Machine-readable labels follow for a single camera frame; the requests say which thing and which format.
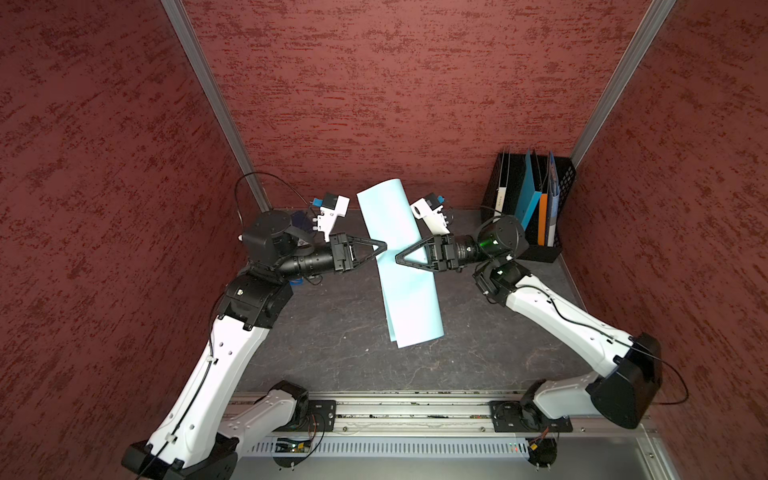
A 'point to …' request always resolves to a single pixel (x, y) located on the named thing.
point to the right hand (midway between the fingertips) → (396, 271)
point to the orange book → (542, 220)
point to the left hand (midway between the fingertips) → (381, 256)
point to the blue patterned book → (553, 190)
